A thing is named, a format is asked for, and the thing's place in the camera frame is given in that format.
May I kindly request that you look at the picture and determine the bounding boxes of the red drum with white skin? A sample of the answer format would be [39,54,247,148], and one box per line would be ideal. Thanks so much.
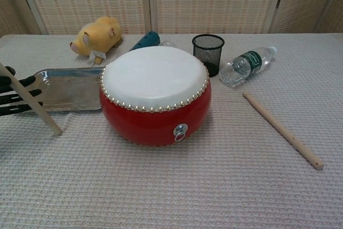
[99,46,210,148]

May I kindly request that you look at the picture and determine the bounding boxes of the rectangular metal tray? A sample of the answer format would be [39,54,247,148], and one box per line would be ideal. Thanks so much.
[33,67,105,114]

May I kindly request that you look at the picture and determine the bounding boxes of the wooden drumstick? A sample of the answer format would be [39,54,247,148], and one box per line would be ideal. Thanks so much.
[0,62,64,136]
[242,92,324,171]

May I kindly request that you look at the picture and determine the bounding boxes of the woven folding screen panel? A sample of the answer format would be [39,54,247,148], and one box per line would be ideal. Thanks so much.
[270,0,343,35]
[147,0,293,35]
[8,0,151,36]
[0,0,30,38]

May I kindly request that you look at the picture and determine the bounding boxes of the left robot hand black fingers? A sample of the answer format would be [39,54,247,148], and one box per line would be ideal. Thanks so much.
[0,65,43,117]

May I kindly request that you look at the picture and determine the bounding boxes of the teal block with holes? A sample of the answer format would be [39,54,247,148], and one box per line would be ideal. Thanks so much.
[128,31,161,52]

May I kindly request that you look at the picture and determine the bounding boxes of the yellow plush toy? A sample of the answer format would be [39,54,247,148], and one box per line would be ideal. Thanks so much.
[70,16,124,66]

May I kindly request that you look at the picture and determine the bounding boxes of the white woven tablecloth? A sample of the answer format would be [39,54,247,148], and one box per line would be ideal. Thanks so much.
[0,33,343,229]

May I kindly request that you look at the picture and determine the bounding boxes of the plastic water bottle green label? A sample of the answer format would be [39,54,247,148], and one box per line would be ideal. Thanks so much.
[219,46,278,87]

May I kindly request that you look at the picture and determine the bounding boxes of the black mesh pen cup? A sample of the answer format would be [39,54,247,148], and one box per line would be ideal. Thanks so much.
[191,34,225,78]

